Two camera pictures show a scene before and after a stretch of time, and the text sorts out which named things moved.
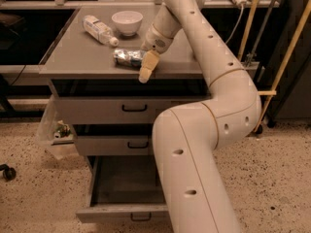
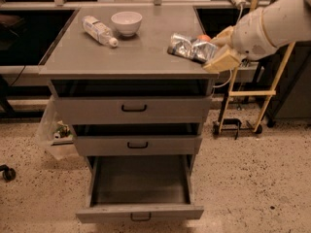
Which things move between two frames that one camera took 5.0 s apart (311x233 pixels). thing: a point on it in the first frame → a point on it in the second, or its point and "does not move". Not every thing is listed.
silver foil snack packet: x=128 y=58 → x=196 y=49
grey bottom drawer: x=124 y=189 does not move
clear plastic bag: x=59 y=139 does not move
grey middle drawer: x=113 y=145 does not move
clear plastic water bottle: x=94 y=27 does not move
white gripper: x=153 y=43 → x=251 y=34
